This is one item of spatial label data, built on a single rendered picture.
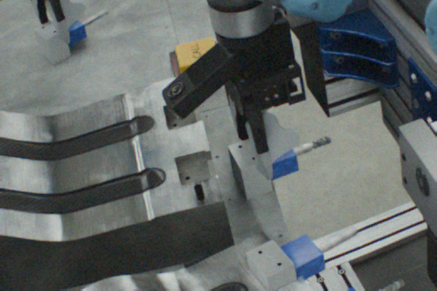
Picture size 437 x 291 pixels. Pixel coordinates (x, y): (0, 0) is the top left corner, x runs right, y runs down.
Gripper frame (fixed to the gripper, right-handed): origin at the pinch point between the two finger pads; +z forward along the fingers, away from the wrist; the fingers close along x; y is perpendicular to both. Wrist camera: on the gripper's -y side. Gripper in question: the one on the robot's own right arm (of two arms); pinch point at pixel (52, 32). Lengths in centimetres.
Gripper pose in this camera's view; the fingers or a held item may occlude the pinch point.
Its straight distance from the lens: 174.9
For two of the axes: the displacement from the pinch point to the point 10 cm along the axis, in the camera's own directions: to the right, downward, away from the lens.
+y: 7.9, -4.9, 3.8
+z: 1.5, 7.5, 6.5
